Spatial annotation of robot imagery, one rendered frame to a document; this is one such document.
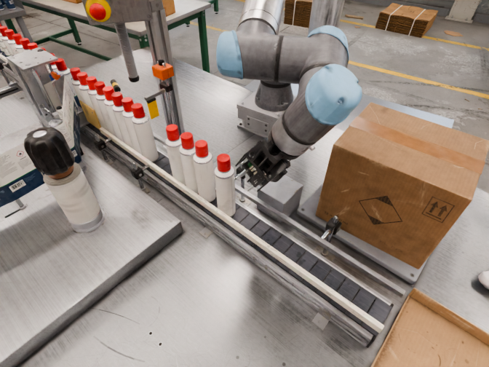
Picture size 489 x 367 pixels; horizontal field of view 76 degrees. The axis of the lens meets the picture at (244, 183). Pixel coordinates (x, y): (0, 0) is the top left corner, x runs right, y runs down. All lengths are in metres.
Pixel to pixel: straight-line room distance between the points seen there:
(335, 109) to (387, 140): 0.39
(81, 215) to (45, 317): 0.24
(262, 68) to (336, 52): 0.12
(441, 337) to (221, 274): 0.53
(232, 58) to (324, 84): 0.18
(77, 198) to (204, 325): 0.44
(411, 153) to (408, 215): 0.15
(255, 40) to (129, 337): 0.68
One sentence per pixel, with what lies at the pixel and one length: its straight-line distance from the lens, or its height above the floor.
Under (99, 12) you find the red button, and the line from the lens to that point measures 0.97.
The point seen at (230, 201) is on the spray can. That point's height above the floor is 0.95.
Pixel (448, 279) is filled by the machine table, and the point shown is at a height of 0.83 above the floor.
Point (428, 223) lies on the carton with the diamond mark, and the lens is 0.83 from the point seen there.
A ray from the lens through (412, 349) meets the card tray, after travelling 0.86.
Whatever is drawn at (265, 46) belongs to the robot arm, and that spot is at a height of 1.38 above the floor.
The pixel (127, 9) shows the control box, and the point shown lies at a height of 1.32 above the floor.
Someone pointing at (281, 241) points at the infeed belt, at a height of 0.88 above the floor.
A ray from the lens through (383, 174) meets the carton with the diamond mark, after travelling 0.77.
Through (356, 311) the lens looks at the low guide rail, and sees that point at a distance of 0.76.
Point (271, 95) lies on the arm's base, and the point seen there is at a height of 0.99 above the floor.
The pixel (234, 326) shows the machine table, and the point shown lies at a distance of 0.80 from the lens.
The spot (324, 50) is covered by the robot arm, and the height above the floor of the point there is 1.38.
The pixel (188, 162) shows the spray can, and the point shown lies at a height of 1.01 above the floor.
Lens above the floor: 1.58
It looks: 45 degrees down
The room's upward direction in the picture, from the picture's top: straight up
